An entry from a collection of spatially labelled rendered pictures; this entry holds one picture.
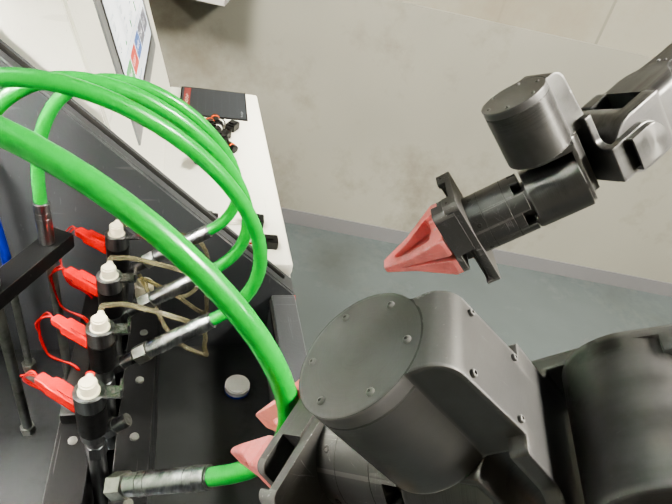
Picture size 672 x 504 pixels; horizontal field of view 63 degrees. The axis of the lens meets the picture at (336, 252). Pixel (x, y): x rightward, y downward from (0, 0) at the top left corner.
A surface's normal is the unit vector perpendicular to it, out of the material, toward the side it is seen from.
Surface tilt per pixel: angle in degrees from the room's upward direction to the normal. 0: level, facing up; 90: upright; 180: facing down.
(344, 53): 90
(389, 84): 90
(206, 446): 0
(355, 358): 48
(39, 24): 90
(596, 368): 59
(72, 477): 0
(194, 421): 0
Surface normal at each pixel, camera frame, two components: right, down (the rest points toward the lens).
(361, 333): -0.60, -0.66
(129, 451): 0.18, -0.78
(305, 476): 0.70, -0.15
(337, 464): -0.72, -0.14
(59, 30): 0.20, 0.62
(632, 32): -0.07, 0.60
